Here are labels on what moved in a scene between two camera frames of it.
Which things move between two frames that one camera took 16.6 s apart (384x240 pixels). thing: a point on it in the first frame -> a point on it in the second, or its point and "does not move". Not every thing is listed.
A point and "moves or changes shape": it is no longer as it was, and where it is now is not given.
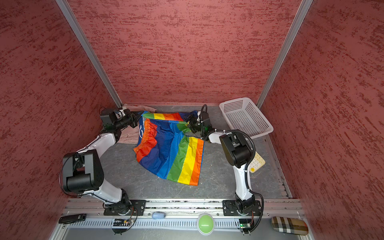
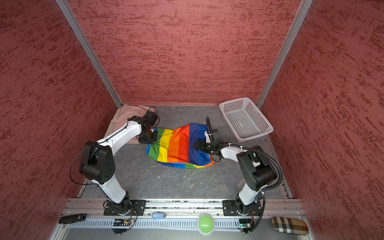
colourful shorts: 167,148 moves or changes shape
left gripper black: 134,117 -> 154,139
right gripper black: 195,130 -> 203,143
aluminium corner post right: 296,27 does not move
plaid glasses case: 289,225 does not move
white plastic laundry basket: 241,114 does not move
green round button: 205,224 does not move
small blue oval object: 158,215 does not move
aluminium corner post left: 79,35 does not move
